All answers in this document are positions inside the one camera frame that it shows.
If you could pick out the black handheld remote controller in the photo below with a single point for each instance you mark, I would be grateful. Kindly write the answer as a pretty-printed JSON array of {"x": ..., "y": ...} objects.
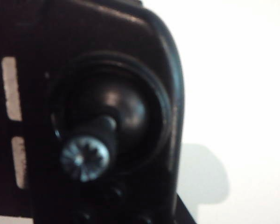
[{"x": 84, "y": 81}]

